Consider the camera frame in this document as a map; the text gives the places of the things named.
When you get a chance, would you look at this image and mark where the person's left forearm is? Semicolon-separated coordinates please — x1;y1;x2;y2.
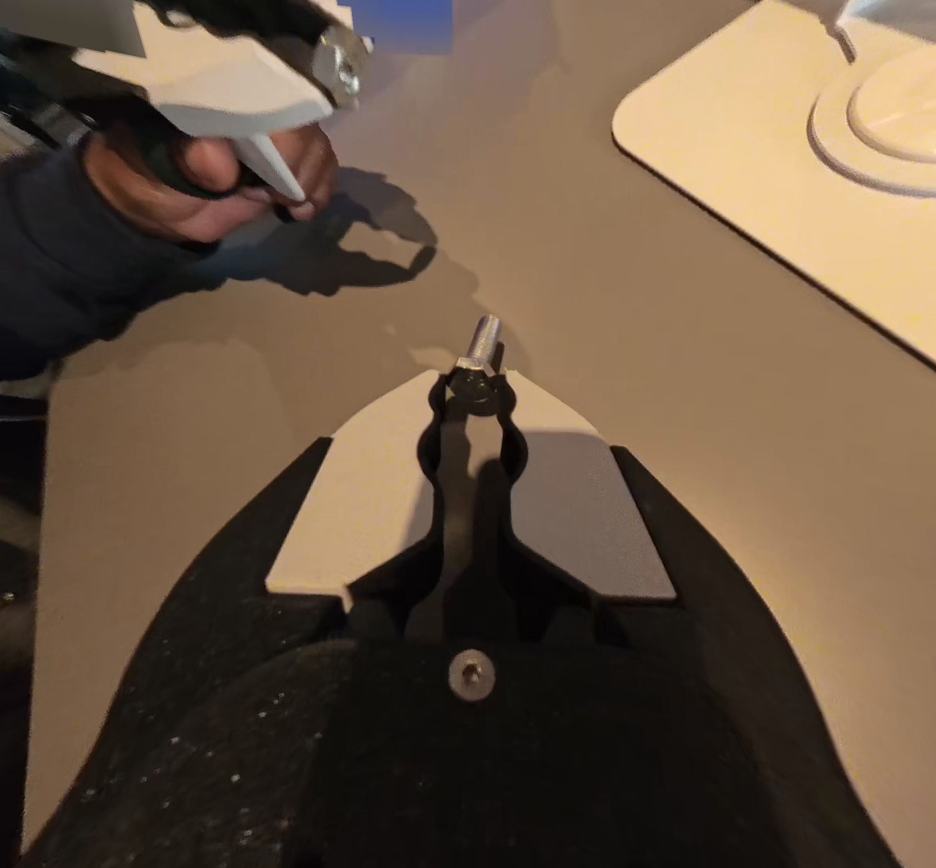
0;142;224;383

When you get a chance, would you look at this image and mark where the white monitor stand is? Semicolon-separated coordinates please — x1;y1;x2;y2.
613;0;936;373

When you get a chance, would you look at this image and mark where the silver hex bolt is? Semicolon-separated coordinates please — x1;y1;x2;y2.
448;314;507;417

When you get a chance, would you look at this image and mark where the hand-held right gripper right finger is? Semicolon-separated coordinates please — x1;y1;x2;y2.
479;369;677;602

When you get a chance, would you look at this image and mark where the person's left hand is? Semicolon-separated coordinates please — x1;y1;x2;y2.
80;123;339;244

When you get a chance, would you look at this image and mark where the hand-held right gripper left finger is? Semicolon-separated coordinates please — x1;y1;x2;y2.
265;369;469;609

